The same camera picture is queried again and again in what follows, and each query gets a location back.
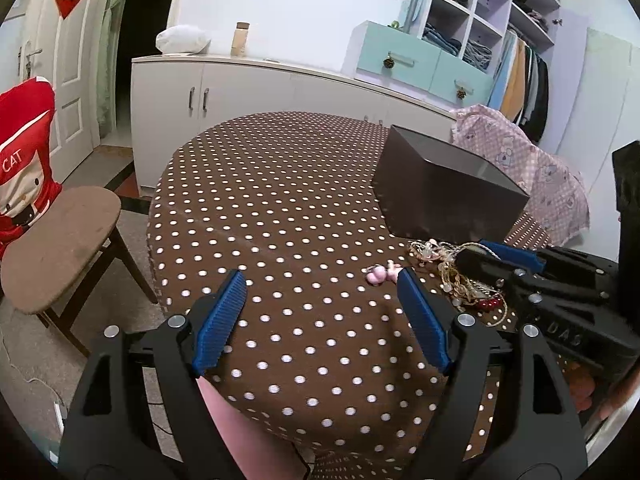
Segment teal drawer cabinet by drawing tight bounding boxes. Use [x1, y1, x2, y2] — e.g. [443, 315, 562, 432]
[342, 20, 496, 109]

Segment red cat chair cover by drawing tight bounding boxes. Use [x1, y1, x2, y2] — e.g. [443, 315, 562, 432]
[0, 76, 64, 261]

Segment brown polka dot tablecloth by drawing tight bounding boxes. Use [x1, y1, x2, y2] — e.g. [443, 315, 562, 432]
[146, 111, 621, 480]

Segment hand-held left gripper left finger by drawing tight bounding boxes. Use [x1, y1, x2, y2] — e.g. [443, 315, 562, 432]
[59, 269, 249, 480]

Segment dark grey storage box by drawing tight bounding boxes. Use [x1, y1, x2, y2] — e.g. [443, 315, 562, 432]
[372, 125, 531, 244]

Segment hanging orange garment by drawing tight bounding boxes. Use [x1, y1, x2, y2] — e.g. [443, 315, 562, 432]
[500, 40, 532, 122]

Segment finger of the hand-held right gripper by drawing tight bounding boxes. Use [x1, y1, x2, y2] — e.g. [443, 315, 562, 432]
[479, 239, 547, 273]
[456, 249, 527, 289]

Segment pink charm keychain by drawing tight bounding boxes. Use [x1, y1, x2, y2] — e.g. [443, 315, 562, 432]
[366, 262, 401, 286]

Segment pink checked cartoon cloth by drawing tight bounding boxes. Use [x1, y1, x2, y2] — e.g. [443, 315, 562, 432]
[450, 104, 590, 249]

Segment folded blue jeans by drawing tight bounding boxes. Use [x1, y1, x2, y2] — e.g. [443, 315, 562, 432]
[422, 22, 461, 56]

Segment folded grey clothes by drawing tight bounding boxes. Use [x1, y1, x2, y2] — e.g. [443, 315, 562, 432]
[462, 40, 494, 69]

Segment wooden chair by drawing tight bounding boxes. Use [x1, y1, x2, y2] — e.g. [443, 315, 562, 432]
[0, 186, 159, 359]

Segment hanging black garment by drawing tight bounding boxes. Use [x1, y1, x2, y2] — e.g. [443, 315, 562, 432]
[522, 47, 551, 144]

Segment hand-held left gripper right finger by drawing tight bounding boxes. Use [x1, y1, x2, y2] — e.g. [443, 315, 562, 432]
[396, 266, 589, 480]

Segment person's right hand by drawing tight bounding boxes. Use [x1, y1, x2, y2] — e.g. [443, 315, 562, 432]
[566, 364, 640, 424]

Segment hanging light blue shirt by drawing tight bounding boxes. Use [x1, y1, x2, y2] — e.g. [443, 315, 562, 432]
[487, 30, 519, 111]

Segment white panel door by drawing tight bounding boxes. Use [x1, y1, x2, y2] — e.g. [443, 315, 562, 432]
[0, 0, 110, 182]

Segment gold chain necklace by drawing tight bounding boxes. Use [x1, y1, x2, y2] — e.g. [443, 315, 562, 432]
[437, 242, 509, 329]

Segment white sideboard cabinet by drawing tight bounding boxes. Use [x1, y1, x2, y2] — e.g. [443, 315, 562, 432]
[131, 54, 459, 197]

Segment white plastic bag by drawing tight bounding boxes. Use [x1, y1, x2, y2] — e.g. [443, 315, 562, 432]
[156, 25, 212, 56]

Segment pale bead bracelet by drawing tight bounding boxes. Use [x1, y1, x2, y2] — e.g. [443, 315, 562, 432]
[408, 239, 454, 267]

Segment beige bottle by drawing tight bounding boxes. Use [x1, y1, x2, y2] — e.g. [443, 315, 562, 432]
[231, 21, 251, 58]

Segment person's leg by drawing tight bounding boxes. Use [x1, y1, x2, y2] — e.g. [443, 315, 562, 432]
[196, 374, 312, 480]

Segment silver door handle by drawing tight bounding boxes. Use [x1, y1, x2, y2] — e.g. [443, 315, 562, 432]
[19, 42, 44, 84]

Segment green curtain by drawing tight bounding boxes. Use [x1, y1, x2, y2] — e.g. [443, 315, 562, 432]
[97, 0, 133, 134]

